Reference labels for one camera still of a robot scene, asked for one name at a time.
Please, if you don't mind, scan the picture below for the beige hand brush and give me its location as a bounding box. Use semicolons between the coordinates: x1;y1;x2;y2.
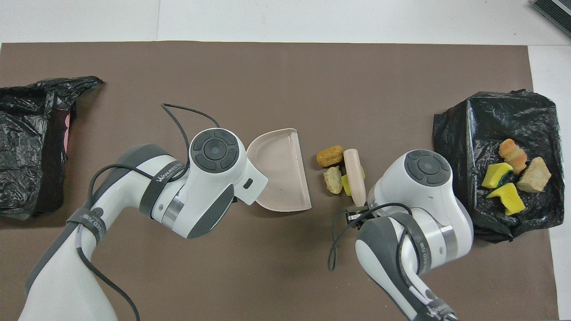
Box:
343;148;367;208

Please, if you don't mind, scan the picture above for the small yellow sponge piece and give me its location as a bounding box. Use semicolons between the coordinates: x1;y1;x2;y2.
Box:
481;162;514;189

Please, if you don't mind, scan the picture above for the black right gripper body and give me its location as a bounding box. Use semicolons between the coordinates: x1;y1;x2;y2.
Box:
347;205;372;223

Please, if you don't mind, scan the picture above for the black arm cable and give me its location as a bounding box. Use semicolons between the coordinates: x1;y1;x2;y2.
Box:
328;203;415;272
76;103;221;321

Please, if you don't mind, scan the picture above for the dark ribbed panel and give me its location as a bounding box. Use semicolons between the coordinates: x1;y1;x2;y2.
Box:
531;0;571;38

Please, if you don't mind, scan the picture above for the brown table mat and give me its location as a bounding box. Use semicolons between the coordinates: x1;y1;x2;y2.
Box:
0;41;560;321

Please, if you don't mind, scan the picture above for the large yellow sponge piece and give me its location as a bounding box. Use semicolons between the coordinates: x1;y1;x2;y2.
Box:
485;183;526;216

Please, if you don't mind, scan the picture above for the pale rounded bread chunk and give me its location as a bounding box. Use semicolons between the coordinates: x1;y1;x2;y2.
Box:
323;166;343;195

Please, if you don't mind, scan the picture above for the black trash bag over bin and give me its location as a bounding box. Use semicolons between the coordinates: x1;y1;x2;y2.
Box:
0;76;104;221
432;89;566;243

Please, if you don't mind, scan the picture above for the brown bread roll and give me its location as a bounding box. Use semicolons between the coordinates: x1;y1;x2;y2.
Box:
316;145;345;168

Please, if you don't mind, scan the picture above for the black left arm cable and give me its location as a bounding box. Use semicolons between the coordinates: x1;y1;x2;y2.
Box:
76;103;221;321

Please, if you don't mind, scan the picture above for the beige plastic dustpan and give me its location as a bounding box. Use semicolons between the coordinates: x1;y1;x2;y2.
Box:
246;128;312;212

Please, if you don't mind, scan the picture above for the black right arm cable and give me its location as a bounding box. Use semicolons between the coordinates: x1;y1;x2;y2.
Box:
328;203;415;272

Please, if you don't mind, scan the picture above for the striped orange croissant piece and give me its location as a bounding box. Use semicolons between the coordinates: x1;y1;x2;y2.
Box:
498;139;528;174

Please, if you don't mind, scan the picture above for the pale angular bread chunk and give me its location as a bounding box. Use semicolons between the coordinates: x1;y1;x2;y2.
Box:
517;156;552;193

